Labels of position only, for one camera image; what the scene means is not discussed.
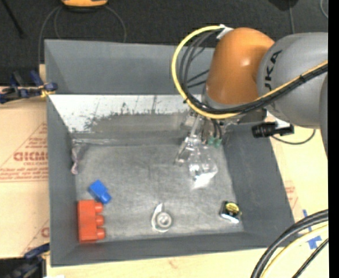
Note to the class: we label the grey metal bin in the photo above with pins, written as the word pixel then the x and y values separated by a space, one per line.
pixel 157 184

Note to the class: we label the clear glass round lid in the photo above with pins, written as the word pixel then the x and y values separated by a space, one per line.
pixel 162 219

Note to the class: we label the clear plastic wrap piece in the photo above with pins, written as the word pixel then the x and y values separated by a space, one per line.
pixel 76 158

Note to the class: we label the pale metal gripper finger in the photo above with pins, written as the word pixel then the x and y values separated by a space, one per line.
pixel 183 150
pixel 197 155

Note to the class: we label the black cylinder on white bracket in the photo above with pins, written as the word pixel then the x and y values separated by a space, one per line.
pixel 263 130

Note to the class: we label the clear crumpled plastic bag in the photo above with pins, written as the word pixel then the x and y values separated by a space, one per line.
pixel 204 174

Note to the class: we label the black and yellow tape measure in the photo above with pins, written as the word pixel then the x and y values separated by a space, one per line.
pixel 230 211

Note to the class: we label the red toy building block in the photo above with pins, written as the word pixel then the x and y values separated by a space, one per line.
pixel 86 221

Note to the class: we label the blue toy block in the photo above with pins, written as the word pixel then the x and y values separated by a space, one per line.
pixel 99 191

